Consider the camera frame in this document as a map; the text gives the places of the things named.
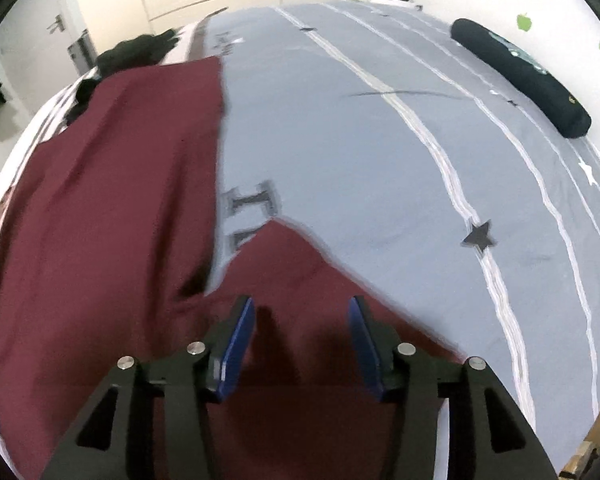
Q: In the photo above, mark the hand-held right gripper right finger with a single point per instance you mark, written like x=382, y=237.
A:
x=365, y=350

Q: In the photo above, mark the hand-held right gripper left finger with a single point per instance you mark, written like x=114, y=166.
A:
x=237, y=345

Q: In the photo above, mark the maroon shirt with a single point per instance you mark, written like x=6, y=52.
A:
x=120, y=210

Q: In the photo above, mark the black crumpled garment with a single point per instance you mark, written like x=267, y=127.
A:
x=130, y=52

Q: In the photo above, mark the navy printed pillow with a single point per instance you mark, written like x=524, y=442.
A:
x=520, y=75

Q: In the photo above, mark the dark ribbed suitcase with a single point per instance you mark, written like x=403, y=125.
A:
x=82, y=52

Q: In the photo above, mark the white door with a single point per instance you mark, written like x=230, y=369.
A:
x=35, y=45

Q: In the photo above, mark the white headboard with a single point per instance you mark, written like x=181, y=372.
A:
x=555, y=0

